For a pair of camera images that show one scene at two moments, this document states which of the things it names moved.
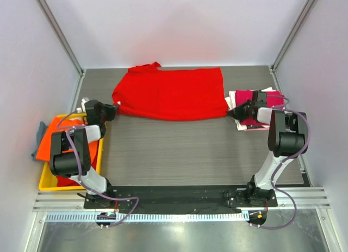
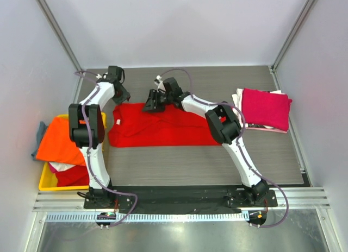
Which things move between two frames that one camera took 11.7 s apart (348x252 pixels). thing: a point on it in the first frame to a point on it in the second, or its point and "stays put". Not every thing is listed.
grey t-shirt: (41, 131) stays put
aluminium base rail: (302, 198) stays put
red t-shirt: (148, 93) to (130, 127)
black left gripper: (111, 109) to (125, 96)
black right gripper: (242, 111) to (155, 100)
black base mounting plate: (171, 197) stays put
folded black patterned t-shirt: (254, 126) stays put
